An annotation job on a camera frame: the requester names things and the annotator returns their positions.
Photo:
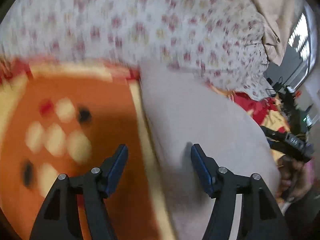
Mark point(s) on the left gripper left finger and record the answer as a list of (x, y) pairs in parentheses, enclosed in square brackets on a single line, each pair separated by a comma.
[(59, 215)]

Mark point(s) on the beige zip jacket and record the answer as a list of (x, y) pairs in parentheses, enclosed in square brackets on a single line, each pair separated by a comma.
[(181, 111)]

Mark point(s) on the right hand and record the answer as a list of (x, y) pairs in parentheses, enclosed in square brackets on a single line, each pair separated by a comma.
[(296, 178)]

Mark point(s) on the black device on stand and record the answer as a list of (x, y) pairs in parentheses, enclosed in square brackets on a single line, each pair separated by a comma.
[(299, 119)]

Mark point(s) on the grey panel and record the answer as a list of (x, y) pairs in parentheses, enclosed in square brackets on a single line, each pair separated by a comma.
[(293, 68)]

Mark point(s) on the orange red patterned blanket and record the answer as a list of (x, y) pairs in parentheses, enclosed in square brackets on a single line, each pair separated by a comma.
[(67, 119)]

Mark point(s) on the side window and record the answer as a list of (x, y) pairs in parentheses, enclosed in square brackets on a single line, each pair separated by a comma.
[(299, 39)]

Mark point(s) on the right beige curtain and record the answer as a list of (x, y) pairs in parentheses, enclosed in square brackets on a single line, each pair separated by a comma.
[(280, 16)]

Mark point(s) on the floral quilt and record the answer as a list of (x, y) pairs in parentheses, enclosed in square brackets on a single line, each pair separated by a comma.
[(220, 41)]

